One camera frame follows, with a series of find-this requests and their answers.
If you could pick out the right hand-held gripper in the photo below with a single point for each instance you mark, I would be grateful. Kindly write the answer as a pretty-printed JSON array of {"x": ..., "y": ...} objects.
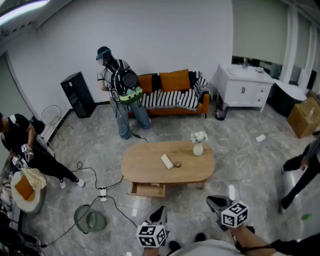
[{"x": 235, "y": 215}]

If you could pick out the white roller blind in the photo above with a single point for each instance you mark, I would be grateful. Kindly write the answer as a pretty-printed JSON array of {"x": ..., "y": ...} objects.
[{"x": 260, "y": 30}]

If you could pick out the white vanity cabinet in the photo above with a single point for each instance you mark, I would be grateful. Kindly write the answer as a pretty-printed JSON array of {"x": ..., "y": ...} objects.
[{"x": 240, "y": 90}]

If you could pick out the small green object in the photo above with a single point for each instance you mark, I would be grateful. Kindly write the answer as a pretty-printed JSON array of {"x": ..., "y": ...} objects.
[{"x": 306, "y": 216}]

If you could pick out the person's white shirt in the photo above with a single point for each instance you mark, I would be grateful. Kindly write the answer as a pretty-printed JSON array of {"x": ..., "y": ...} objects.
[{"x": 205, "y": 250}]

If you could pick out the wooden drawer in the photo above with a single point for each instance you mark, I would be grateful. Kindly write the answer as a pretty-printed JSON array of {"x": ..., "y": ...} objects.
[{"x": 147, "y": 190}]

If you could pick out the ceiling light strip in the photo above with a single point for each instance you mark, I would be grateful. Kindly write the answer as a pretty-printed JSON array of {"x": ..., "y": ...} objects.
[{"x": 22, "y": 10}]

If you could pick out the white vase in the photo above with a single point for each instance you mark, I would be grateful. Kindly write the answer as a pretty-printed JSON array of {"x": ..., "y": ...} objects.
[{"x": 198, "y": 150}]

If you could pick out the orange sofa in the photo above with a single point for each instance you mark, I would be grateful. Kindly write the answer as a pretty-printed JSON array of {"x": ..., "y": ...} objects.
[{"x": 180, "y": 111}]

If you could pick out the orange square pillow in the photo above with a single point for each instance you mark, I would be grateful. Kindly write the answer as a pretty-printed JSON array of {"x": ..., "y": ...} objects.
[{"x": 23, "y": 187}]

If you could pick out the black white striped blanket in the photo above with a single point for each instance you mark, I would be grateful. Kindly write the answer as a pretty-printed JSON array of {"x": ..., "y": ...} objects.
[{"x": 175, "y": 100}]

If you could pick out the tall black cabinet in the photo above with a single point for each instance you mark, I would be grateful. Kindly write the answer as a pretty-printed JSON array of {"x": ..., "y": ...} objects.
[{"x": 80, "y": 97}]

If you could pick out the white rectangular box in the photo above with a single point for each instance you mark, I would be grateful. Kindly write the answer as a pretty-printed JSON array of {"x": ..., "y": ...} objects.
[{"x": 167, "y": 161}]

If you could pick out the beige round armchair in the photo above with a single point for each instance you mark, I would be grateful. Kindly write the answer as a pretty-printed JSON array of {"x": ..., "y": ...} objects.
[{"x": 35, "y": 202}]

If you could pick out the person's left black shoe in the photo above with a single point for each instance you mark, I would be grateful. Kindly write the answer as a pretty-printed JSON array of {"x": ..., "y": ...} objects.
[{"x": 174, "y": 245}]

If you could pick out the wooden coffee table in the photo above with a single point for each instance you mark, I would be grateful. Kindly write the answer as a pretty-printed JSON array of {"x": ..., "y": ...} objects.
[{"x": 147, "y": 160}]

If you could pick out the orange cushion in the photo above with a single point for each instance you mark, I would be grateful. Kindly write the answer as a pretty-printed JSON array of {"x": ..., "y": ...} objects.
[
  {"x": 175, "y": 80},
  {"x": 145, "y": 83}
]

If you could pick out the person's black shoe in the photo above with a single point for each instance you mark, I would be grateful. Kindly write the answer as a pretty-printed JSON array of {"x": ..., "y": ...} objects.
[
  {"x": 200, "y": 237},
  {"x": 174, "y": 245}
]

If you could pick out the dark cabinet white top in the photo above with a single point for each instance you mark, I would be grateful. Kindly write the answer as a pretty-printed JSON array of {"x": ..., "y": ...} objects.
[{"x": 285, "y": 100}]

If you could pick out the beige cloth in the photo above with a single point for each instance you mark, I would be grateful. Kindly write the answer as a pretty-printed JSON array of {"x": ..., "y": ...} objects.
[{"x": 35, "y": 177}]

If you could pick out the white power strip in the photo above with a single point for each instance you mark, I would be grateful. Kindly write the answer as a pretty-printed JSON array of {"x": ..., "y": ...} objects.
[{"x": 103, "y": 193}]

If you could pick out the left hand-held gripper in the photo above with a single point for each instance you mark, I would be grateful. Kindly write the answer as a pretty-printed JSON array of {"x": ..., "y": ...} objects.
[{"x": 150, "y": 235}]

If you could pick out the green slatted basket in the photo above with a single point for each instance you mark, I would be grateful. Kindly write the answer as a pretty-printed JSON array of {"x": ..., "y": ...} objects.
[{"x": 90, "y": 220}]

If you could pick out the person's right black shoe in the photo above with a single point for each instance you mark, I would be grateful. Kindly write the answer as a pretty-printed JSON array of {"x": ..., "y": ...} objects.
[{"x": 200, "y": 237}]

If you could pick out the cardboard box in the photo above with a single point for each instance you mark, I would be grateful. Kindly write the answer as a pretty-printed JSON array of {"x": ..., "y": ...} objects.
[{"x": 303, "y": 117}]

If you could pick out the person's right forearm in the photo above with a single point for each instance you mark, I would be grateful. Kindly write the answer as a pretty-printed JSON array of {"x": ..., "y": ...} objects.
[{"x": 250, "y": 240}]

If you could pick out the white paper sheet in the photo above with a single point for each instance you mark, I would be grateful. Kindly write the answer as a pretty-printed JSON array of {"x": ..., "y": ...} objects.
[{"x": 260, "y": 138}]

